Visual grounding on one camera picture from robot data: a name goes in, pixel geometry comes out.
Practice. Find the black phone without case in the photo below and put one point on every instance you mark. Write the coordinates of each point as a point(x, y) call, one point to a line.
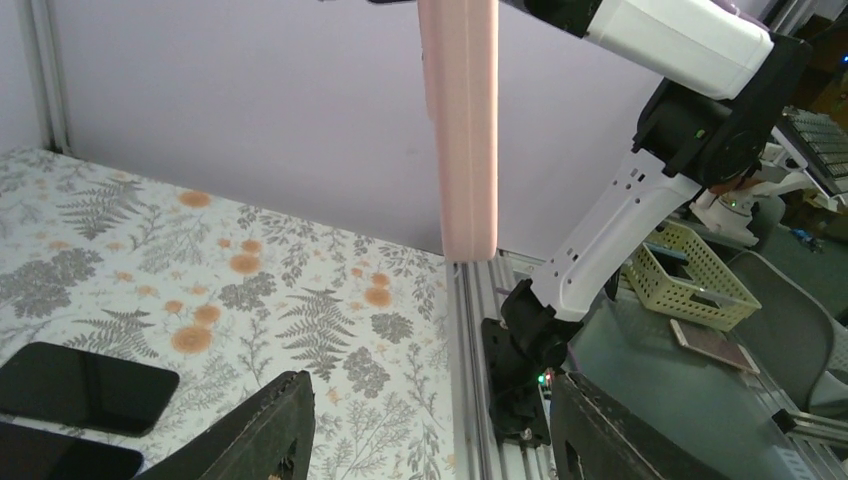
point(72, 387)

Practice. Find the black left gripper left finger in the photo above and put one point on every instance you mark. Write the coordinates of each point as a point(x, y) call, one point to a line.
point(268, 436)

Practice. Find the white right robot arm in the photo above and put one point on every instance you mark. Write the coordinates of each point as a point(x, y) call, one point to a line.
point(725, 82)

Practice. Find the aluminium right corner post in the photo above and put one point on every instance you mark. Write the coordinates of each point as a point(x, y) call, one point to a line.
point(41, 48)

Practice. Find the grey office chair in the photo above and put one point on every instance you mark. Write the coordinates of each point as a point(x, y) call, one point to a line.
point(792, 338)

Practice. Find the yellow perforated plastic basket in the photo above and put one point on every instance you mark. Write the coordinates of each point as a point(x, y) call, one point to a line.
point(674, 272)

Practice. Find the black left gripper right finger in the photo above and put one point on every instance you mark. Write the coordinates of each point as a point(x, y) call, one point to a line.
point(593, 436)

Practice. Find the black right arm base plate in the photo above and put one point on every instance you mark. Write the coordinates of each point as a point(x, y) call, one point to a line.
point(515, 405)

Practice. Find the floral patterned table mat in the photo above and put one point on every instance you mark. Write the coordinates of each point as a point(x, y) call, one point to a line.
point(228, 296)

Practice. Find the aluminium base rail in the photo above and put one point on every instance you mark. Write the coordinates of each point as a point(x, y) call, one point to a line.
point(475, 292)

